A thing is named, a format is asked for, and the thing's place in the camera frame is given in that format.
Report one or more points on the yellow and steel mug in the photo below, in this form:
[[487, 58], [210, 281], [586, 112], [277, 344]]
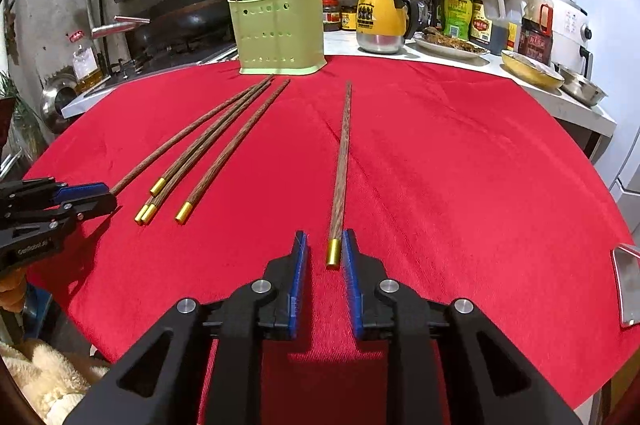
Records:
[[380, 20]]

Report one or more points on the white kitchen appliance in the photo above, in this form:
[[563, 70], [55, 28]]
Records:
[[570, 25]]

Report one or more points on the green plant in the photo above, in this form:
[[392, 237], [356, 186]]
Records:
[[15, 105]]

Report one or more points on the steel bowl with food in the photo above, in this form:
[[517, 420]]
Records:
[[582, 87]]

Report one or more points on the pale plastic jug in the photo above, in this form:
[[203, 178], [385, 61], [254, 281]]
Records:
[[515, 20]]

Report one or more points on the oil bottle with red cap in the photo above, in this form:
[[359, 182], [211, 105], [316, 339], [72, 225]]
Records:
[[87, 70]]

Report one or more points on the green plastic bottle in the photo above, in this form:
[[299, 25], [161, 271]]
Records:
[[457, 12]]

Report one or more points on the steel wok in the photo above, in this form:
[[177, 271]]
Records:
[[190, 22]]

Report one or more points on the red-label sauce jar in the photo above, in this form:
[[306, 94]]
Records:
[[331, 16]]

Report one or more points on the plate of cooked food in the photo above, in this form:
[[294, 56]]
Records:
[[450, 42]]

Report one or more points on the yellow-rim dish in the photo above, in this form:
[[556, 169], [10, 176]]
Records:
[[530, 67]]

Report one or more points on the blue plastic bin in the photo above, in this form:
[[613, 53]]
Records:
[[40, 310]]

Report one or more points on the black gas cooktop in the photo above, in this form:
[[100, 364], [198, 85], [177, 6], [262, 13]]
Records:
[[150, 65]]

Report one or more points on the small yellow-label sauce jar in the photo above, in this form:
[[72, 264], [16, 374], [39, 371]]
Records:
[[349, 17]]

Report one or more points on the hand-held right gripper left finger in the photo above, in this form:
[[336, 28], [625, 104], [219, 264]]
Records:
[[297, 290]]

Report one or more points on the beige fluffy towel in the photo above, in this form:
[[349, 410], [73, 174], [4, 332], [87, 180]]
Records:
[[45, 385]]

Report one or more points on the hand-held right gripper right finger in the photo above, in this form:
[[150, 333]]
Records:
[[354, 290]]

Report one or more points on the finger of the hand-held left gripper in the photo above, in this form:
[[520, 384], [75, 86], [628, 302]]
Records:
[[82, 191], [100, 206]]

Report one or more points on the green plastic utensil holder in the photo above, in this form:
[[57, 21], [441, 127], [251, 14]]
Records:
[[280, 35]]

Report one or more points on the red tablecloth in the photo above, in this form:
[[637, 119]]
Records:
[[450, 180]]

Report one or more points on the white refrigerator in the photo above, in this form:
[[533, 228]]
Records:
[[615, 80]]

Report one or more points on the person's left hand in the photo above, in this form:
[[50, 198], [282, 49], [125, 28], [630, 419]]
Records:
[[11, 290]]

